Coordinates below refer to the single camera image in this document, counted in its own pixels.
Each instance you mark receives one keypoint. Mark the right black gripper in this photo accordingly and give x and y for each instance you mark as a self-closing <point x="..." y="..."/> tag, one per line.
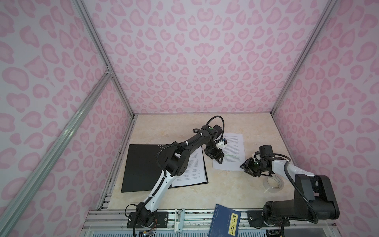
<point x="246" y="167"/>

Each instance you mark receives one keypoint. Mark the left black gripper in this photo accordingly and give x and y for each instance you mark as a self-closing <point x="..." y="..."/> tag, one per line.
<point x="217" y="156"/>

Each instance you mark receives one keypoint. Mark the printed paper sheet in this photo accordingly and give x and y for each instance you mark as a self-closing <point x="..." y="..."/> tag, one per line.
<point x="234" y="153"/>
<point x="195" y="174"/>

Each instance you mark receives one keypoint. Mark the white black file folder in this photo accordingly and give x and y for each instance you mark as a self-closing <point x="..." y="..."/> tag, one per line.
<point x="141" y="170"/>

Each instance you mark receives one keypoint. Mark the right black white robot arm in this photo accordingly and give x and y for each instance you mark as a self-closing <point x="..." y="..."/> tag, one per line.
<point x="314" y="198"/>

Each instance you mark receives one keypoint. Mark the clear tape roll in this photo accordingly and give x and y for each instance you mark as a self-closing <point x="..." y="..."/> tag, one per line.
<point x="273" y="184"/>

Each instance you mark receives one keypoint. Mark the blue book yellow label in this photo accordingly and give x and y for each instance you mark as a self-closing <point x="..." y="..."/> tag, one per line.
<point x="225" y="222"/>

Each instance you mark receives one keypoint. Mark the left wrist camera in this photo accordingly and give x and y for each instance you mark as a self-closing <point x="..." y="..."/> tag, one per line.
<point x="222" y="143"/>

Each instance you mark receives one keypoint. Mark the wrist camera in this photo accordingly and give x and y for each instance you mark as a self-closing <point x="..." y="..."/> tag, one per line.
<point x="257" y="156"/>
<point x="222" y="143"/>

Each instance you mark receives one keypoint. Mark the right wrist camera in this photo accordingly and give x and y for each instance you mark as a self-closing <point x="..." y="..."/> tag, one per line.
<point x="257" y="156"/>

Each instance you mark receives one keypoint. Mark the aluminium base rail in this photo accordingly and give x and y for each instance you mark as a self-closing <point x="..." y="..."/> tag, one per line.
<point x="196" y="223"/>

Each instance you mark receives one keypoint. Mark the right aluminium corner post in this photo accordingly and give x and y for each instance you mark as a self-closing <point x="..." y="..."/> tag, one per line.
<point x="325" y="16"/>

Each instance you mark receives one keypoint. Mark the aluminium corner post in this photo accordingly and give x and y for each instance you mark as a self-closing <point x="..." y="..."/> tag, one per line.
<point x="89" y="25"/>
<point x="325" y="16"/>

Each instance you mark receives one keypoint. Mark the left aluminium corner post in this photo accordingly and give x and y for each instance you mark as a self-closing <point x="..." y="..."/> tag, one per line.
<point x="89" y="25"/>

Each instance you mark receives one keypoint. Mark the aluminium diagonal frame bar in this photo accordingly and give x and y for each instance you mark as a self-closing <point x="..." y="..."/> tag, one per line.
<point x="21" y="201"/>

